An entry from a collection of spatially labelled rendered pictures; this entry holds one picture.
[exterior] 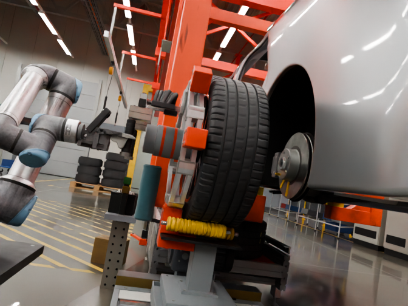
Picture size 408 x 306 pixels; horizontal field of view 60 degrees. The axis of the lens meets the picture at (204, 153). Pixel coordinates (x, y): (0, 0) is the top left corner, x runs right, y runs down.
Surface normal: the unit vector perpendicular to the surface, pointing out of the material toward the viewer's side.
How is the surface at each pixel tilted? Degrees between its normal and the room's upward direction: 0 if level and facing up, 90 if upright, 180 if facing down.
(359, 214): 90
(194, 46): 90
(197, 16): 90
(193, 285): 90
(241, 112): 66
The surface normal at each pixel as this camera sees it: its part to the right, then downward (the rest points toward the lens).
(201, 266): 0.17, -0.05
